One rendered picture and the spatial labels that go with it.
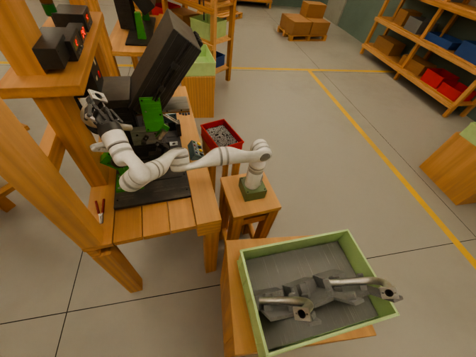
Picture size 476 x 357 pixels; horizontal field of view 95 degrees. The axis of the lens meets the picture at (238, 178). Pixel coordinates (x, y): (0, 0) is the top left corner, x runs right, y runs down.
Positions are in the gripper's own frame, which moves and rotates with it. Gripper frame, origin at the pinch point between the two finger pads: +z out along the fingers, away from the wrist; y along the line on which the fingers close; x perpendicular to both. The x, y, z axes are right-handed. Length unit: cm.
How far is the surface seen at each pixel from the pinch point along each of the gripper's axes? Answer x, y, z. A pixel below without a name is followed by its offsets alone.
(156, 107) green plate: 9, -51, 20
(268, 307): -3, -29, -98
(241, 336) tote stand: 17, -31, -106
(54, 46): 1.0, 3.7, 24.0
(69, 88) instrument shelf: 5.9, 1.7, 10.2
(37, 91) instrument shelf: 13.3, 7.3, 13.3
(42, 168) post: 19.7, 12.4, -14.4
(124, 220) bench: 48, -30, -31
